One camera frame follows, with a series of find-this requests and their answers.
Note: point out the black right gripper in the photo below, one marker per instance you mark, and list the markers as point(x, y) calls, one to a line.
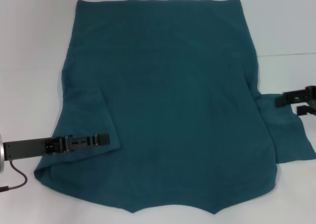
point(312, 95)

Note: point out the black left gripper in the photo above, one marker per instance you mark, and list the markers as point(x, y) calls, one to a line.
point(27, 148)

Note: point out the teal blue t-shirt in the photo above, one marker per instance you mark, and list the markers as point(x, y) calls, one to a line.
point(168, 98)

